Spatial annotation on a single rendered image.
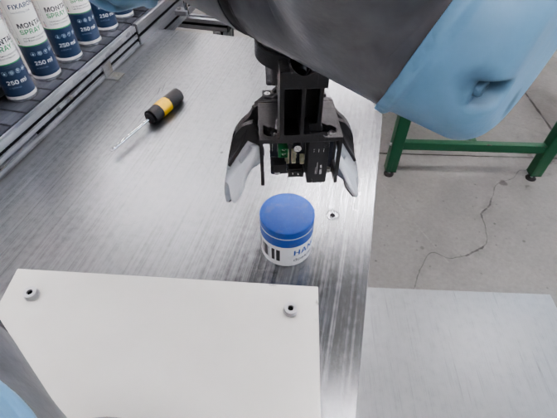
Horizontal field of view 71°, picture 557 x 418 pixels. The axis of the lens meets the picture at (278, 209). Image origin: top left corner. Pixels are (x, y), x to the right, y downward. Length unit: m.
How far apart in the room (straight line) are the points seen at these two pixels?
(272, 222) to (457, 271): 1.25
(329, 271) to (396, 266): 1.08
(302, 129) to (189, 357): 0.21
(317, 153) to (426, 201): 1.55
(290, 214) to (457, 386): 0.26
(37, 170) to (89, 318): 0.42
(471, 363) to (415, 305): 0.08
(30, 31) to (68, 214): 0.35
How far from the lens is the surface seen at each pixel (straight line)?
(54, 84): 0.88
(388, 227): 1.71
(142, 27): 1.10
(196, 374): 0.34
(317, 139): 0.33
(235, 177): 0.42
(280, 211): 0.49
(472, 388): 0.50
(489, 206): 1.96
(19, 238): 0.66
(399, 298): 0.52
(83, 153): 0.76
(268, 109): 0.36
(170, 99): 0.80
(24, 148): 0.80
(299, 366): 0.34
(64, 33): 0.93
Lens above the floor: 1.26
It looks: 47 degrees down
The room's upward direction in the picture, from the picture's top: straight up
